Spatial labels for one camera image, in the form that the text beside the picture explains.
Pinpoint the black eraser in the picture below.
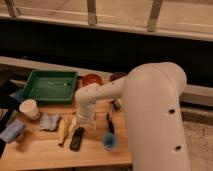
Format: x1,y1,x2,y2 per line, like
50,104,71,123
70,127,84,151

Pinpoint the dark purple bowl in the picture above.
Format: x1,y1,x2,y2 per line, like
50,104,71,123
109,72,127,82

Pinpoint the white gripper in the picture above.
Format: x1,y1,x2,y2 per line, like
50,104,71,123
68,114,96,135

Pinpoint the white paper cup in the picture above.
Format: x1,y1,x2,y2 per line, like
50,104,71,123
19,99,40,120

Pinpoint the red bowl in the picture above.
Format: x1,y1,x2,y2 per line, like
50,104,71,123
82,74,102,86

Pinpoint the yellow banana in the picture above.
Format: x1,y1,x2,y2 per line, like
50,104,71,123
58,117,70,147

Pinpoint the green plastic tray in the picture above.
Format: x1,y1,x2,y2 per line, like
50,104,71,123
20,70,78,104

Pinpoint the black equipment at left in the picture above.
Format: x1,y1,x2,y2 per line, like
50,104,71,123
0,69,22,158

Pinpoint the grey crumpled cloth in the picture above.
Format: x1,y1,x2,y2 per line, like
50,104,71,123
39,113,61,131

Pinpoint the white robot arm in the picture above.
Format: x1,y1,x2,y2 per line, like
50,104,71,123
75,62,191,171

